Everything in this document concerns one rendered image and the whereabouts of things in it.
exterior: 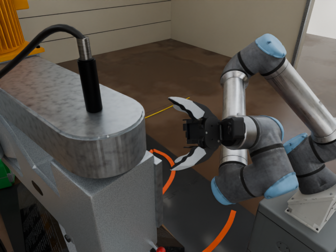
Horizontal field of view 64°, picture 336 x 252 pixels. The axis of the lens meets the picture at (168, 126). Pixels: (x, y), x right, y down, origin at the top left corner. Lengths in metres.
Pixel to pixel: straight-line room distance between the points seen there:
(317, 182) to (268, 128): 0.82
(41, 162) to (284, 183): 0.79
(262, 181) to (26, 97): 0.66
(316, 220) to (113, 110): 1.19
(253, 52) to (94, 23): 5.79
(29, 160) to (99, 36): 5.90
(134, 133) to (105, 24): 6.29
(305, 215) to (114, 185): 1.11
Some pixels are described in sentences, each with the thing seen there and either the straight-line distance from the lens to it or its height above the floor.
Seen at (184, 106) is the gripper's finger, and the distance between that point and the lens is 0.57.
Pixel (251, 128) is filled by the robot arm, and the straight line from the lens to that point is 0.70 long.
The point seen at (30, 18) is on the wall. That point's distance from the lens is 6.24.
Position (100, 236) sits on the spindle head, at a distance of 0.79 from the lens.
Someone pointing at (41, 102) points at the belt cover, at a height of 1.69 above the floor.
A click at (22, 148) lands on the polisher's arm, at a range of 1.08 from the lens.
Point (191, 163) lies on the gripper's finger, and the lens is 0.58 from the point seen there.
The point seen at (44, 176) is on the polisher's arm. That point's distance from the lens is 1.02.
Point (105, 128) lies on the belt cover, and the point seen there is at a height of 1.69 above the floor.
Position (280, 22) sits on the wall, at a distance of 5.85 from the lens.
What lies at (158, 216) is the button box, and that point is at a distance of 0.93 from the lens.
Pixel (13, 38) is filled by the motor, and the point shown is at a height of 1.76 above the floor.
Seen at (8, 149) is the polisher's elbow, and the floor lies 1.30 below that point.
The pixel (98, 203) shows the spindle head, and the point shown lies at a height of 1.51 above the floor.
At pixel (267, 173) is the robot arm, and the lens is 0.73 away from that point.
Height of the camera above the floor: 2.02
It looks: 33 degrees down
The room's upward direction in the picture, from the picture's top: straight up
